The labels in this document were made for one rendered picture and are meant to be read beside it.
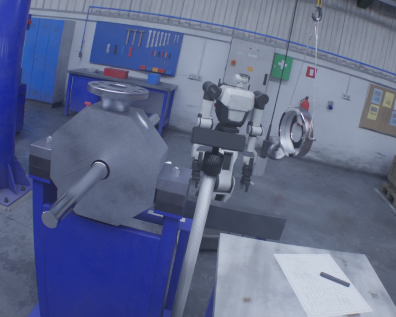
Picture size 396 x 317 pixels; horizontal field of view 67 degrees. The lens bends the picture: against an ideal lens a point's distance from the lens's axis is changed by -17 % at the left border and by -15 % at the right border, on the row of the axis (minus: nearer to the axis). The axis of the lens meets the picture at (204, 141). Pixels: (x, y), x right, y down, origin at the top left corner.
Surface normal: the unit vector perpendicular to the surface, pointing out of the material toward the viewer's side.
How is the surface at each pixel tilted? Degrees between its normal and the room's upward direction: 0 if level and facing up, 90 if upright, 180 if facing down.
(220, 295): 0
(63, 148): 90
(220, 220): 90
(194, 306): 0
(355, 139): 90
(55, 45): 90
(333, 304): 0
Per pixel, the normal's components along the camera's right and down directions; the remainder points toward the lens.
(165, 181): -0.07, 0.25
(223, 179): 0.31, -0.11
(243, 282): 0.20, -0.95
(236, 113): 0.25, 0.30
